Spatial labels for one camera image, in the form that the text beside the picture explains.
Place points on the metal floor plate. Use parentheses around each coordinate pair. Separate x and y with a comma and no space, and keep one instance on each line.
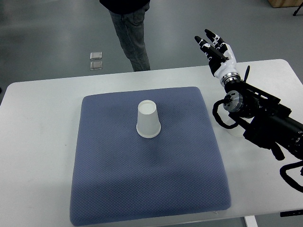
(95,55)
(96,65)

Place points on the black tripod leg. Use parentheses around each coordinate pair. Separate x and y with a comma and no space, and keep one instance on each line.
(297,10)

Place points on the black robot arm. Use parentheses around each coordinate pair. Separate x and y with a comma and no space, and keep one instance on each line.
(265,121)

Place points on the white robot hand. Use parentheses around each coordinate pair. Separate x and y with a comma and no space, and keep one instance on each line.
(222,59)

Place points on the white paper cup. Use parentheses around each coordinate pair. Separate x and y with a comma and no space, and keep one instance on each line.
(237,131)
(148,124)

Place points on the white table leg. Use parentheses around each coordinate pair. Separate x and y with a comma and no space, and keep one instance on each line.
(250,221)

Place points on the lower metal floor plate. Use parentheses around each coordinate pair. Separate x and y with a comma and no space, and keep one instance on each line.
(96,65)

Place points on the white paper cup on mat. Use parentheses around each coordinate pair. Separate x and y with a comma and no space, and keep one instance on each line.
(148,124)

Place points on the person in grey jeans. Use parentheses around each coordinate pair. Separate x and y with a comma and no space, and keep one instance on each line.
(128,20)

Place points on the black desk control panel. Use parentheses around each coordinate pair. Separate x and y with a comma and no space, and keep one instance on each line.
(291,213)

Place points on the blue textured cushion mat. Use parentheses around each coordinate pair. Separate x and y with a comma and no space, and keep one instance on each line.
(119,175)

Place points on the cardboard box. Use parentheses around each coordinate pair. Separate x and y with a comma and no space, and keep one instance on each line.
(284,3)

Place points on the upper metal floor plate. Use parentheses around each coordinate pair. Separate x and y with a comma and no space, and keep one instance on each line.
(95,55)

